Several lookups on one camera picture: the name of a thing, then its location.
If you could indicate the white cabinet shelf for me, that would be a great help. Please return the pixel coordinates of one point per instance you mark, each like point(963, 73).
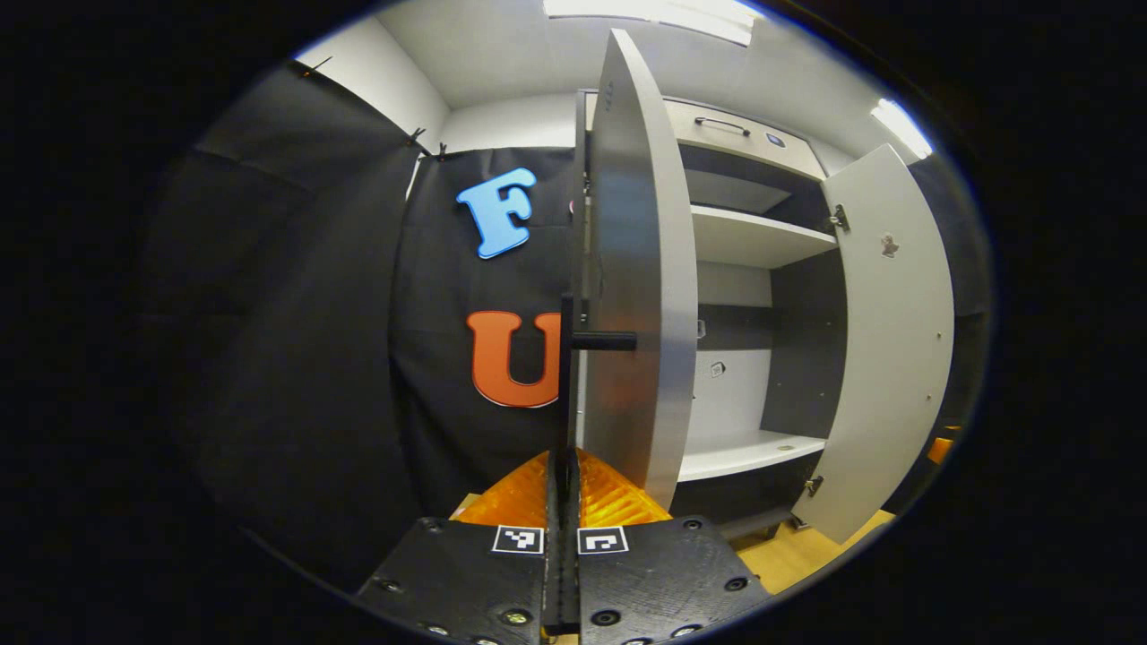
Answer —
point(744, 240)
point(744, 452)

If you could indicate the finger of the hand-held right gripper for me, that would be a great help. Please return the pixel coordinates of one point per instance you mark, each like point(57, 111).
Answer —
point(940, 451)

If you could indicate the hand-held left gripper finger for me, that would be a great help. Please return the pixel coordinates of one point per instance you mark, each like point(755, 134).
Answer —
point(554, 573)
point(570, 573)

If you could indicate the small ceiling light panel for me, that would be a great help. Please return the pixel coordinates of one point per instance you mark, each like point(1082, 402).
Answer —
point(901, 127)

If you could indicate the beige double-door shoe cabinet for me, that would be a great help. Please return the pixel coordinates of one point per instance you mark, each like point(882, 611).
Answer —
point(802, 358)

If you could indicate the beige cabinet top drawer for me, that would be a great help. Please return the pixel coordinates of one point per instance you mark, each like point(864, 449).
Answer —
point(717, 150)

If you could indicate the metal door hinge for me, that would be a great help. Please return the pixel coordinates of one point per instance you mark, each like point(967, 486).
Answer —
point(813, 485)
point(839, 219)

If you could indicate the long ceiling light panel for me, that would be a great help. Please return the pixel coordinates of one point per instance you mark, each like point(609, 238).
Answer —
point(654, 13)

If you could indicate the beige shoe cabinet door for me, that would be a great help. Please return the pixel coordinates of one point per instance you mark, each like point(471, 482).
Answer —
point(896, 358)
point(641, 269)

